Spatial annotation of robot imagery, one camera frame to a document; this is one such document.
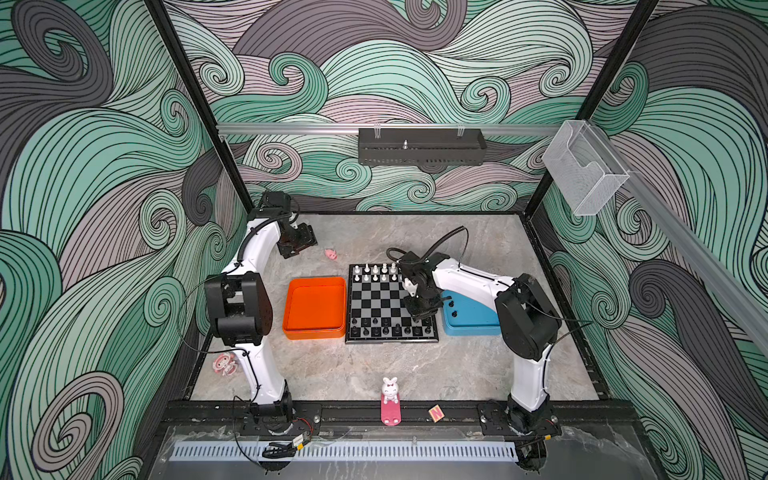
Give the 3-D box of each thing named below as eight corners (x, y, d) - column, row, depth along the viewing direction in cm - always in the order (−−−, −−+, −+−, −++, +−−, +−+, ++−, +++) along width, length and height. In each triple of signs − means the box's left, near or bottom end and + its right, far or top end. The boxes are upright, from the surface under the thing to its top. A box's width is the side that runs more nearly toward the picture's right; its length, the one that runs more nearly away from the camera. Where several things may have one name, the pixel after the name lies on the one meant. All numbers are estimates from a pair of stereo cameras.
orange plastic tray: (280, 339, 89) (276, 333, 85) (292, 283, 101) (289, 276, 98) (344, 339, 89) (343, 333, 85) (348, 284, 101) (347, 276, 98)
